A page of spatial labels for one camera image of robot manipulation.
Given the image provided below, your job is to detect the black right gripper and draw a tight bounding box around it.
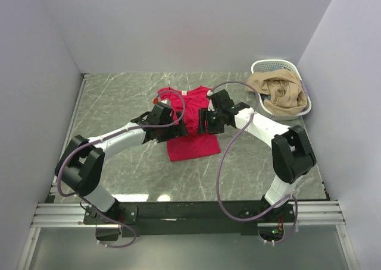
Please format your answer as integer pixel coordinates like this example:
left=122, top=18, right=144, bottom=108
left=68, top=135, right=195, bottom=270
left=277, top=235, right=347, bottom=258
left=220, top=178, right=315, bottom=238
left=196, top=108, right=224, bottom=136

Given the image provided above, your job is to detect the red t-shirt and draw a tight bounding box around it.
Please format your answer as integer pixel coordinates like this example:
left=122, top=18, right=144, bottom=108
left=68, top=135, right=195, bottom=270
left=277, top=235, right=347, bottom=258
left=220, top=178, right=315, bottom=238
left=158, top=86, right=221, bottom=162

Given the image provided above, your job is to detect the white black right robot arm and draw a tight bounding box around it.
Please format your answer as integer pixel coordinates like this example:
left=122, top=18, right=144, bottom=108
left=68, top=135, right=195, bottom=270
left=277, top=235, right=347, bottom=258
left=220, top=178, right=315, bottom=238
left=199, top=90, right=317, bottom=222

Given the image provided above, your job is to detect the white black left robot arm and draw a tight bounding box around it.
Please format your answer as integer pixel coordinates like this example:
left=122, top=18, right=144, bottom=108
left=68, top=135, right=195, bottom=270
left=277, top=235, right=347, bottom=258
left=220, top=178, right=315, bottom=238
left=55, top=100, right=186, bottom=224

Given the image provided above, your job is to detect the white perforated laundry basket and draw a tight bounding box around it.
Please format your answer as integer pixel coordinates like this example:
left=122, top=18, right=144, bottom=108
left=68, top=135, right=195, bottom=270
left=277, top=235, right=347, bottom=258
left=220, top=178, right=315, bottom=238
left=247, top=59, right=312, bottom=121

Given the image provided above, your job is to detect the tan t-shirt in basket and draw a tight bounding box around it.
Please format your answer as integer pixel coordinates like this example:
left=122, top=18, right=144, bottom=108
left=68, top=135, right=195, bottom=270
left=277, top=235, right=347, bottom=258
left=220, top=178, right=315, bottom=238
left=247, top=69, right=308, bottom=117

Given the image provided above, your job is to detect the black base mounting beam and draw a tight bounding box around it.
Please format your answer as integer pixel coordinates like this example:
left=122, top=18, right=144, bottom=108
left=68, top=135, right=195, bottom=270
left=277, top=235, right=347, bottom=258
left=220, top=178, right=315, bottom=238
left=83, top=200, right=297, bottom=241

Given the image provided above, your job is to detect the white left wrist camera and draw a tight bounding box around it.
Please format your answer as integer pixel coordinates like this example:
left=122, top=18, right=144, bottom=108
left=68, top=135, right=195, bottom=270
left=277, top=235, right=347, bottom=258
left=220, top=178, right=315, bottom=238
left=153, top=98, right=171, bottom=106

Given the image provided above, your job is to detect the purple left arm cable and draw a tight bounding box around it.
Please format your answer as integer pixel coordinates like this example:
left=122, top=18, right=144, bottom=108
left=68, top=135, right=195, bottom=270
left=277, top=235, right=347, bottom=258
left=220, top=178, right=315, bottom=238
left=55, top=90, right=186, bottom=249

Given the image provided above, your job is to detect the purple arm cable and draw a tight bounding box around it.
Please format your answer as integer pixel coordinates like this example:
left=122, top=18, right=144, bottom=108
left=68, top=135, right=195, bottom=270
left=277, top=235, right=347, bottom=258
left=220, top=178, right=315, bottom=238
left=55, top=90, right=186, bottom=249
left=207, top=81, right=299, bottom=247

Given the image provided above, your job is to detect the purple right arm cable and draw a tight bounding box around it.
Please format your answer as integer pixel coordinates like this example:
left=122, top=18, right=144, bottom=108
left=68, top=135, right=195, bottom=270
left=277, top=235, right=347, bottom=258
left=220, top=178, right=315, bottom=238
left=207, top=81, right=299, bottom=247

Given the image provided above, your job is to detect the aluminium frame rail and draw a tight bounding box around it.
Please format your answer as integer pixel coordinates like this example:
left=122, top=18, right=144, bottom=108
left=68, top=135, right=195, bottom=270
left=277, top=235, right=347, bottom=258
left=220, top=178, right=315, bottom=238
left=31, top=201, right=345, bottom=228

